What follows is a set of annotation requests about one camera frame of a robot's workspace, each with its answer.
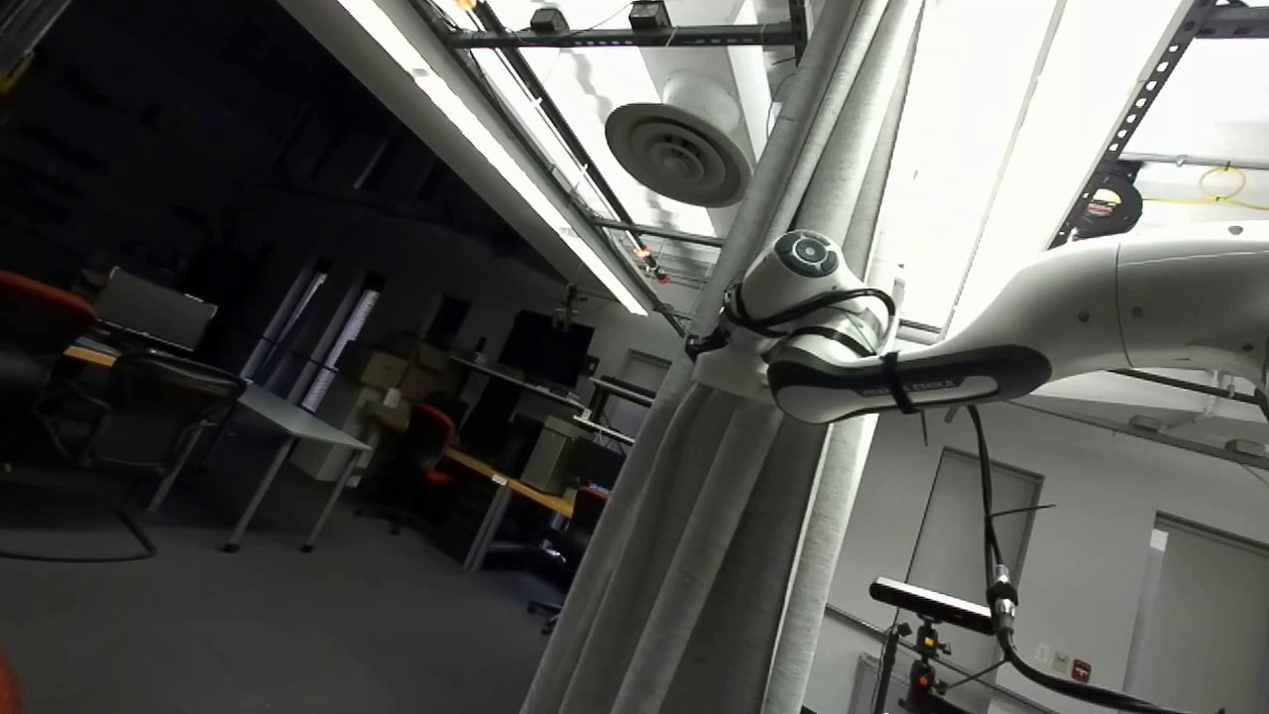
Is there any grey door with paper note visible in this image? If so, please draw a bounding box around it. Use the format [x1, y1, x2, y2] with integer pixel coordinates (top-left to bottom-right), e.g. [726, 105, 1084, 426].
[1118, 514, 1269, 714]

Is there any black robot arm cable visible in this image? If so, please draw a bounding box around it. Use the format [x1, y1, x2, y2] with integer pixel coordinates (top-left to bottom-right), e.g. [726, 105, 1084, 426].
[718, 281, 1182, 714]

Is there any black stereo camera bar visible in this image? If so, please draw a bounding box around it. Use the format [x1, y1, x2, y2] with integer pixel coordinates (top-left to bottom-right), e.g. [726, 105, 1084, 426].
[863, 577, 998, 639]

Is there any light grey room door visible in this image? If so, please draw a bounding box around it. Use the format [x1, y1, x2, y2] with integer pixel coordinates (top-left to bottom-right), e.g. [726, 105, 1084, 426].
[910, 445, 1048, 627]

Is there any black ceiling truss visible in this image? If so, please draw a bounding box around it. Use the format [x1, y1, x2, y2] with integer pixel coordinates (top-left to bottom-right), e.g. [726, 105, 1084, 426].
[1048, 0, 1269, 253]

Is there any white office table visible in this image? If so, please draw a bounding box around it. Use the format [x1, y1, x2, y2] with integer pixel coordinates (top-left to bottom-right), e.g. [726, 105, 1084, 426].
[217, 383, 376, 559]

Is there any grey fabric curtain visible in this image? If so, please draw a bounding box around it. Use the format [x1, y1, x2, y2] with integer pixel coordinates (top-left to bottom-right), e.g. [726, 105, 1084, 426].
[517, 0, 932, 714]

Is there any dark desk monitor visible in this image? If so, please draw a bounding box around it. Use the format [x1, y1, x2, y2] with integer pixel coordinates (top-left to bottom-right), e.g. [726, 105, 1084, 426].
[91, 266, 224, 363]

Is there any round ceiling air vent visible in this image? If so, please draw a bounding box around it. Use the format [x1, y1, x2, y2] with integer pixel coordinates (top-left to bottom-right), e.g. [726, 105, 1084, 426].
[604, 100, 758, 209]

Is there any long white ceiling light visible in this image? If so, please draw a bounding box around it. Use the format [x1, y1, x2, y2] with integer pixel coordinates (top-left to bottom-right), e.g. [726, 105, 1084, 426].
[274, 0, 653, 321]

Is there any black computer monitor pair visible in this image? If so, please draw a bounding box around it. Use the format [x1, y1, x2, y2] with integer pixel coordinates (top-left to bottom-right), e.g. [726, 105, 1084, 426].
[497, 307, 598, 396]

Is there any black curtain rail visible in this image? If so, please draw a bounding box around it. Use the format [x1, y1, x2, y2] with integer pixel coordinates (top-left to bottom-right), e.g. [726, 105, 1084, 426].
[444, 12, 813, 56]

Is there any dark office desk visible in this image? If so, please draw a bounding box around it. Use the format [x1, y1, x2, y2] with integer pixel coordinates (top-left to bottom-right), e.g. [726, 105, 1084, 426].
[56, 334, 251, 523]

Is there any orange office chair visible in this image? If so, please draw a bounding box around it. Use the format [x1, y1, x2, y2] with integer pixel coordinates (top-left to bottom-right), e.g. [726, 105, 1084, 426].
[0, 266, 101, 400]

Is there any red office chair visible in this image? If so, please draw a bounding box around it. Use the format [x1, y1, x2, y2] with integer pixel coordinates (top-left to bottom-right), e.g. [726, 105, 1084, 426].
[405, 400, 468, 508]

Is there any yellow edged office table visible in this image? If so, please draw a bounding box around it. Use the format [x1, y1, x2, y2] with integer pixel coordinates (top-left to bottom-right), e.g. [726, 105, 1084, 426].
[435, 445, 583, 577]

